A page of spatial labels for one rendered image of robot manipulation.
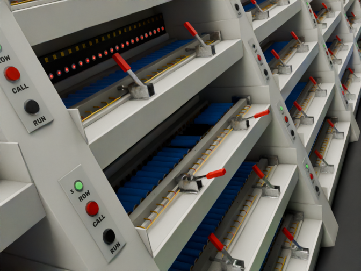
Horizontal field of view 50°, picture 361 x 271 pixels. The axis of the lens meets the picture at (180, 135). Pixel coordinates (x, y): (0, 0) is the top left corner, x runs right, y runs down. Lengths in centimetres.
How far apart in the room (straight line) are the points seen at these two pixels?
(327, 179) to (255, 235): 57
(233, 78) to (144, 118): 48
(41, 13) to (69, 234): 29
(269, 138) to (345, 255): 38
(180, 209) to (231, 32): 53
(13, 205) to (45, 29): 24
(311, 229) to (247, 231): 32
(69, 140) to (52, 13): 18
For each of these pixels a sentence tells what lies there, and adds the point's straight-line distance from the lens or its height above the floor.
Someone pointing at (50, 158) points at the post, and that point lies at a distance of 49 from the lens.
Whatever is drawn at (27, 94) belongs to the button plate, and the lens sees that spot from 49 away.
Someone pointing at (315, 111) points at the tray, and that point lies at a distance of 146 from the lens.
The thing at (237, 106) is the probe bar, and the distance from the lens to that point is 99.
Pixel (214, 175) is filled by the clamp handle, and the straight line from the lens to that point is 66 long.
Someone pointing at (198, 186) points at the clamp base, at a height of 47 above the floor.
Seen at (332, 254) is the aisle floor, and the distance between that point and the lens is 122.
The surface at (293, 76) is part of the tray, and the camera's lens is 129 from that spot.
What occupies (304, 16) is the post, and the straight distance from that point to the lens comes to 170.
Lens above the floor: 72
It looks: 12 degrees down
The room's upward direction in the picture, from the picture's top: 27 degrees counter-clockwise
